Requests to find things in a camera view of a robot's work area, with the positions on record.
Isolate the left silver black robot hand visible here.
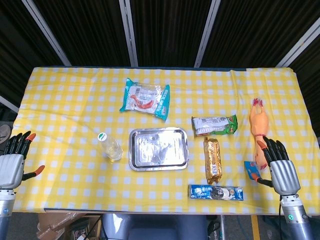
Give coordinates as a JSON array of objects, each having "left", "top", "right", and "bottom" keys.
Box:
[{"left": 0, "top": 130, "right": 46, "bottom": 189}]

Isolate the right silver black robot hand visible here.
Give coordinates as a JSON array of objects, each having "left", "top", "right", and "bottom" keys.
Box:
[{"left": 252, "top": 136, "right": 301, "bottom": 196}]

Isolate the clear plastic bottle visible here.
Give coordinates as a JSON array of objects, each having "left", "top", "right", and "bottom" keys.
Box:
[{"left": 97, "top": 132, "right": 124, "bottom": 164}]

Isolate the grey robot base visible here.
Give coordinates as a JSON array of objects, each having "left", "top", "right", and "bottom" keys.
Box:
[{"left": 100, "top": 213, "right": 209, "bottom": 240}]

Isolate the rectangular metal tray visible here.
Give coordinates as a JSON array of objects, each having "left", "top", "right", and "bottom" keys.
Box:
[{"left": 128, "top": 126, "right": 189, "bottom": 172}]

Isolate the small blue card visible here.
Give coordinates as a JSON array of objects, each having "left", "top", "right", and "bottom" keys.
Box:
[{"left": 243, "top": 160, "right": 263, "bottom": 181}]

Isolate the grey shoe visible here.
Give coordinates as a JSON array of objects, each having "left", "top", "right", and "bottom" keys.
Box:
[{"left": 0, "top": 124, "right": 12, "bottom": 145}]

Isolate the orange rubber chicken toy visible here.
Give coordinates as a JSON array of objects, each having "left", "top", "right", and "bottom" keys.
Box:
[{"left": 249, "top": 97, "right": 271, "bottom": 171}]

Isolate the blue cookie pack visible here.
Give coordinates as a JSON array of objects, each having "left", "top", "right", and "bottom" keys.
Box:
[{"left": 187, "top": 184, "right": 245, "bottom": 202}]

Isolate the gold foil biscuit pack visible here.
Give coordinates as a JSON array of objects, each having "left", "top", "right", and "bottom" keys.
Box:
[{"left": 202, "top": 136, "right": 224, "bottom": 185}]

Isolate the yellow white checkered tablecloth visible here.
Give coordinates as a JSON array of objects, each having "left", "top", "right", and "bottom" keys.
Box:
[{"left": 0, "top": 65, "right": 320, "bottom": 216}]

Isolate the green white snack pack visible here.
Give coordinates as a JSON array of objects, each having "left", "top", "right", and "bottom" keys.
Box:
[{"left": 191, "top": 114, "right": 239, "bottom": 137}]

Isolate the teal clear snack bag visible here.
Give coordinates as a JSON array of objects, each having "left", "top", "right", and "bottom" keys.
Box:
[{"left": 119, "top": 77, "right": 171, "bottom": 123}]

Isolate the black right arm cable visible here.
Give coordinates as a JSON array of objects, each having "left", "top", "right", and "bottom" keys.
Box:
[{"left": 278, "top": 198, "right": 284, "bottom": 240}]

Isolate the aluminium frame post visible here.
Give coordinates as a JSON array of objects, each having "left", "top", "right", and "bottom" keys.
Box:
[
  {"left": 118, "top": 0, "right": 139, "bottom": 67},
  {"left": 21, "top": 0, "right": 72, "bottom": 67},
  {"left": 275, "top": 17, "right": 320, "bottom": 68},
  {"left": 193, "top": 0, "right": 222, "bottom": 68},
  {"left": 0, "top": 94, "right": 20, "bottom": 114}
]

